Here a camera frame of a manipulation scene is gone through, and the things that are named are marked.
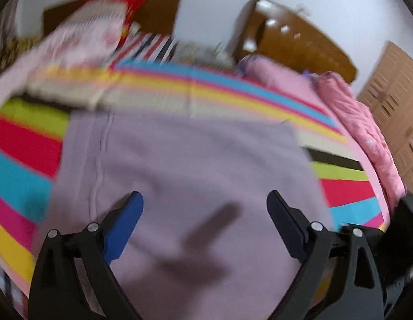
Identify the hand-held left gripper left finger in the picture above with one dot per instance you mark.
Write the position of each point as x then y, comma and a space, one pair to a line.
124, 223

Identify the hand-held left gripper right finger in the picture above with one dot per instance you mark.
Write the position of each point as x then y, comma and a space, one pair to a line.
286, 223

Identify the lilac pants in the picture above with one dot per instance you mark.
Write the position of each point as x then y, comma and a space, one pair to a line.
193, 173

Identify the pink padded quilt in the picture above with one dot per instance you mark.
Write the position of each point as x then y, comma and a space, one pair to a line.
356, 120

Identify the light wooden wardrobe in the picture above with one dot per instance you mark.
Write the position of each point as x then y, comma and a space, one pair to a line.
396, 106

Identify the red white plaid blanket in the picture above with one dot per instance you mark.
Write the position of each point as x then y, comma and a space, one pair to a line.
7, 286

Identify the rainbow striped bed sheet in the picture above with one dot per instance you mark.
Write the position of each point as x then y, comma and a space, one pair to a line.
226, 86

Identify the red white blue striped cloth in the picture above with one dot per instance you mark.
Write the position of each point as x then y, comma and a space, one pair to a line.
149, 46

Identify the pink floral quilt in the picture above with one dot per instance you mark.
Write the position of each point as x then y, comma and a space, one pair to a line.
69, 50

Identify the brown wooden cabinet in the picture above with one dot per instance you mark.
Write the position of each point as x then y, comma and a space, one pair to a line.
303, 40

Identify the brown yellow patterned blanket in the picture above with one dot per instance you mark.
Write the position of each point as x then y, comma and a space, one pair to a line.
21, 46

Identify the zigzag patterned pillow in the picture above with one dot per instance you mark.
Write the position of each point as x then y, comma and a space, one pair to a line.
99, 16

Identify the red patterned pillow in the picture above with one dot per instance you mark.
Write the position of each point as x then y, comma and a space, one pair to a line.
134, 8

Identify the dark wooden headboard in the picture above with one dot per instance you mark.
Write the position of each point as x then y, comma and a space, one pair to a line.
159, 10

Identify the floral pleated curtain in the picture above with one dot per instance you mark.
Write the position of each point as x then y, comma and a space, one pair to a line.
4, 23

